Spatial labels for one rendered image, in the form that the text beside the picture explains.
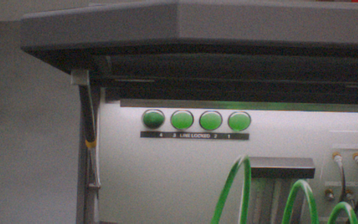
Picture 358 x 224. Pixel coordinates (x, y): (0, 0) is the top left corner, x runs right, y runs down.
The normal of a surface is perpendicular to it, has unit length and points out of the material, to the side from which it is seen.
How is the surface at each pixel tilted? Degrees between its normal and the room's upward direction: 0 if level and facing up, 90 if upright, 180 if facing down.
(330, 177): 90
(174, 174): 90
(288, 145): 90
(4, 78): 0
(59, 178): 0
